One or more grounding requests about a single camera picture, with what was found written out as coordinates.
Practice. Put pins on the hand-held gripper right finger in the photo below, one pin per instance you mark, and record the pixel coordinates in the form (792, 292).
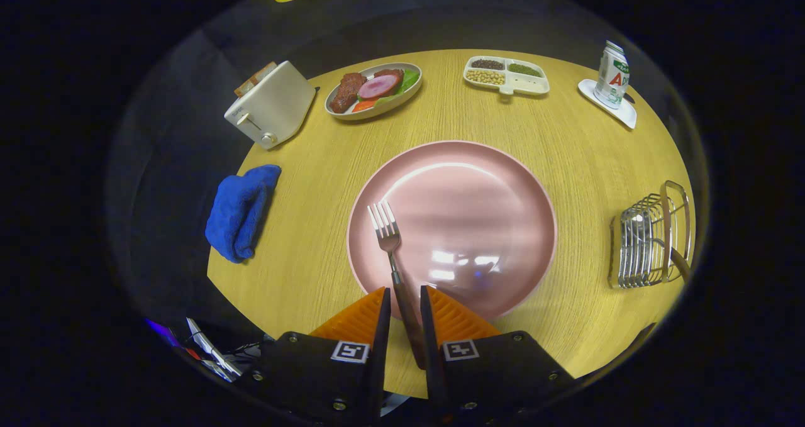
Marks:
(431, 351)

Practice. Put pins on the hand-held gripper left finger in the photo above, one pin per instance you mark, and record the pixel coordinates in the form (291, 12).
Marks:
(380, 351)

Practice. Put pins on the pink plate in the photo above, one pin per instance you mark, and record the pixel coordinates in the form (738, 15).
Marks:
(465, 213)

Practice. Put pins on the blue cloth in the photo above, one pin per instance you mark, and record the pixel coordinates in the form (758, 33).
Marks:
(242, 213)

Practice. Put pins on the white oval food dish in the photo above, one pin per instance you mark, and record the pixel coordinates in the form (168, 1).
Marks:
(377, 111)

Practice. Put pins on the orange vegetable slice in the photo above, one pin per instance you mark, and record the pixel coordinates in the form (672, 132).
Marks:
(363, 105)

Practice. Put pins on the long brown meat piece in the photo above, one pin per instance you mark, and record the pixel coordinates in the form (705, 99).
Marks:
(346, 92)

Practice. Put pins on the pink ham slice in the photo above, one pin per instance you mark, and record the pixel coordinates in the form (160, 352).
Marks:
(378, 87)

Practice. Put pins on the white toaster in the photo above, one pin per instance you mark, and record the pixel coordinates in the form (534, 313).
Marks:
(277, 103)

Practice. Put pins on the green lettuce leaf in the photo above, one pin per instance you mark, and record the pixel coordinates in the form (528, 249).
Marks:
(410, 80)

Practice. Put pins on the small brown meat piece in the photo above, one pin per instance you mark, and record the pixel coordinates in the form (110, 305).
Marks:
(388, 73)

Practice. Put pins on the pile of yellow soybeans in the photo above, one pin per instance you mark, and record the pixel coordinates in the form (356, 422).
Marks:
(485, 77)

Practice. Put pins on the white divided tray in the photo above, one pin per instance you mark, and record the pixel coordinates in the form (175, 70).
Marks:
(525, 85)

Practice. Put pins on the pile of brown beans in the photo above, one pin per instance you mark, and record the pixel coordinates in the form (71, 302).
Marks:
(487, 64)

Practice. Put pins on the pile of green beans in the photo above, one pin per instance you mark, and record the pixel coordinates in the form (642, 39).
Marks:
(524, 70)

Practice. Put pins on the toast slice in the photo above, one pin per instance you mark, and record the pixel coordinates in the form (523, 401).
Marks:
(255, 80)

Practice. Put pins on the white coaster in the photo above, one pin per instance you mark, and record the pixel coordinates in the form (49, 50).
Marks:
(619, 116)

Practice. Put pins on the white drink bottle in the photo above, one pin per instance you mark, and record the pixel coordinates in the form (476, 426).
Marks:
(611, 78)

